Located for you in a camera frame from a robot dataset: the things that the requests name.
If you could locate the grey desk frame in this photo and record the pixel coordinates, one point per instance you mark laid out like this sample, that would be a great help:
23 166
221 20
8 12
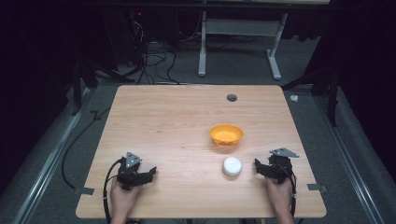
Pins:
239 40

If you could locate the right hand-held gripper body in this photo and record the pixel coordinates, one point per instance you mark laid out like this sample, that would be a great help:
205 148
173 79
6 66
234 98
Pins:
278 166

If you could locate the person's left hand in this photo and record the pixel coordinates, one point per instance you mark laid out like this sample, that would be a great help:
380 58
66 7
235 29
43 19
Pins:
123 199

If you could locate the crumpled white paper scrap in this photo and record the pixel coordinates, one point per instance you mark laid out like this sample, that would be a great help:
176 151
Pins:
294 98

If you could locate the orange plastic basket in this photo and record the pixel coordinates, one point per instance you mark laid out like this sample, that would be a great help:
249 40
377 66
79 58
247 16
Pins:
226 134

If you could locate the grey table grommet hole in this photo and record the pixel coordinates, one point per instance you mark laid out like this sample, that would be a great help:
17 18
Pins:
231 97

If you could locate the black metal stand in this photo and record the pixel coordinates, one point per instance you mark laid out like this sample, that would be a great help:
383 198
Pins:
323 90
90 81

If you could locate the person's right hand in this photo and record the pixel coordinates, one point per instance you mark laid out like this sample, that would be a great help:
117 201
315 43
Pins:
280 196

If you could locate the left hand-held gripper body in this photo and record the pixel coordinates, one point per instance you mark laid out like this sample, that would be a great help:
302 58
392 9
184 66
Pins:
129 174

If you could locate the grey tape strip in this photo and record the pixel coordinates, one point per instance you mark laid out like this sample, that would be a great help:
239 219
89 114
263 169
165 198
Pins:
317 187
84 190

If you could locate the aluminium floor rail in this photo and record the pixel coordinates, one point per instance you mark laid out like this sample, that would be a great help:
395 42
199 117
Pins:
348 161
46 171

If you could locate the white round container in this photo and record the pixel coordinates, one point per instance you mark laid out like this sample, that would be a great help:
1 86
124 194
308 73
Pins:
232 166

